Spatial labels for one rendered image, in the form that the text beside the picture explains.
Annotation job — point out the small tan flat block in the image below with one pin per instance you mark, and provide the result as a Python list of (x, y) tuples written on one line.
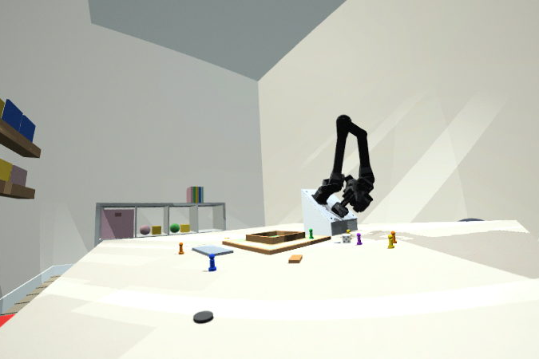
[(296, 258)]

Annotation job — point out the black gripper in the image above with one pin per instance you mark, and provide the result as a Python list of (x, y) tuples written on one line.
[(353, 193)]

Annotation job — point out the blue pawn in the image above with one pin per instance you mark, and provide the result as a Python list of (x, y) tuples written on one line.
[(212, 263)]

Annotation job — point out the dark grey flat disc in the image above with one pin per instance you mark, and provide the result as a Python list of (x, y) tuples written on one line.
[(202, 317)]

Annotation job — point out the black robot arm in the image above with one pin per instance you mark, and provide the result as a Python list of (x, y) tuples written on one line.
[(334, 184)]

